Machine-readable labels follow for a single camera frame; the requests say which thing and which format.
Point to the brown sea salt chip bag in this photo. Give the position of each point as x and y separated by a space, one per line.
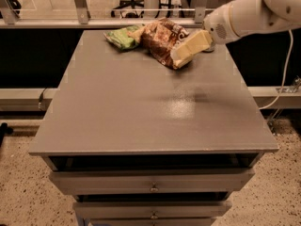
159 38

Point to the lower grey drawer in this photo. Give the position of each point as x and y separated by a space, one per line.
150 210

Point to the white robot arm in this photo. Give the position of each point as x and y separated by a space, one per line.
238 19

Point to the black office chair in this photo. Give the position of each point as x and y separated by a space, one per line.
127 3

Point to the grey drawer cabinet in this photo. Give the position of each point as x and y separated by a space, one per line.
125 114

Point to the green jalapeno chip bag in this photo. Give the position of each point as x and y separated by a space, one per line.
121 39

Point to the upper grey drawer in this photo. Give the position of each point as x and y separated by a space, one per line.
93 183

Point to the white green soda can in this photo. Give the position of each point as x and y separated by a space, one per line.
210 49

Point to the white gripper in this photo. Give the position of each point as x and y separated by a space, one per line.
216 24

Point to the grey drawer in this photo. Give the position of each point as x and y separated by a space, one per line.
93 183
150 210

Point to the metal window rail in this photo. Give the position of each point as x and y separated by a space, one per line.
95 14

